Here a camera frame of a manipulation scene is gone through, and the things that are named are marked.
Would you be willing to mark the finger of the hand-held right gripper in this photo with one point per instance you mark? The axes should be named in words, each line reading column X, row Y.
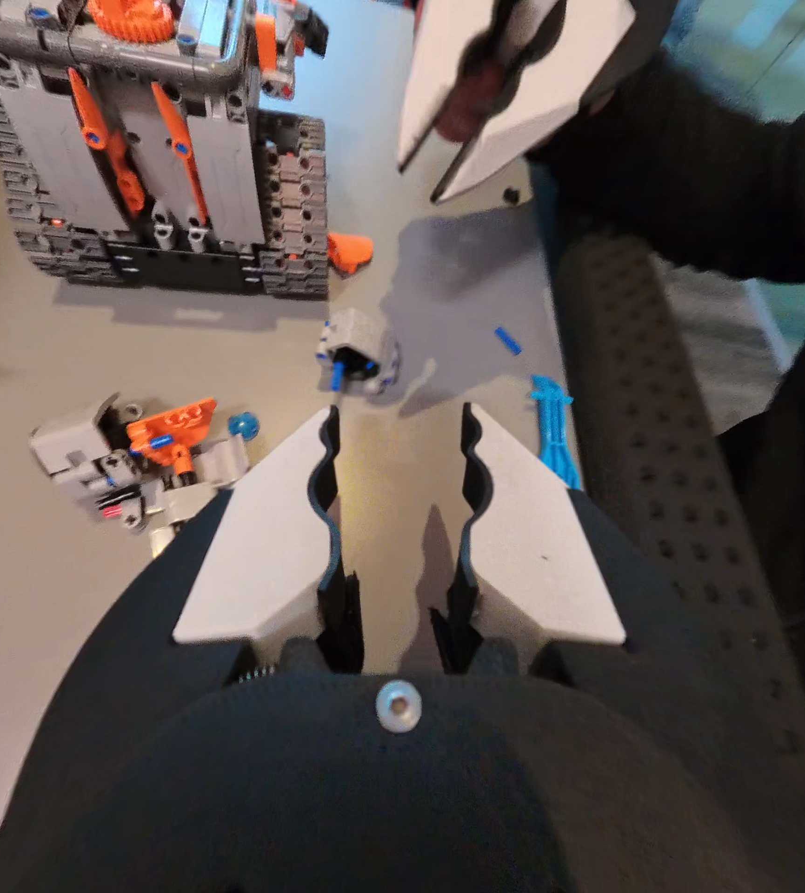
column 570, row 70
column 437, row 70

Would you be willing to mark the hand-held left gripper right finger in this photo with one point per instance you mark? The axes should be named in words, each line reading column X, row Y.
column 542, row 558

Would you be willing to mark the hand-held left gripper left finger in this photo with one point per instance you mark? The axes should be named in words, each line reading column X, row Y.
column 256, row 558

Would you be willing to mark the light blue paddle piece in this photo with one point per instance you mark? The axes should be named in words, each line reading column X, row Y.
column 556, row 426

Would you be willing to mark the blue transparent round stud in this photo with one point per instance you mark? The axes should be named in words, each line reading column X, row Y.
column 245, row 423

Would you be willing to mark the black dimpled foam mat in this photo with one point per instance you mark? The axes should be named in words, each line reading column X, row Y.
column 681, row 489

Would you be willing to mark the small grey orange brick assembly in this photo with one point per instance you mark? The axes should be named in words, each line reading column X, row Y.
column 123, row 454

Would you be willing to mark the orange wedge brick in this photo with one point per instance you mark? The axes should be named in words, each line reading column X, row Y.
column 349, row 251

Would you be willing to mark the blue connector pin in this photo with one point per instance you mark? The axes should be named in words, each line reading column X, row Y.
column 508, row 341

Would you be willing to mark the person's black clothing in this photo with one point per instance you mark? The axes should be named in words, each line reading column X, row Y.
column 793, row 489

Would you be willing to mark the large grey tracked brick vehicle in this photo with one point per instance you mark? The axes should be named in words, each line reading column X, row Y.
column 137, row 140

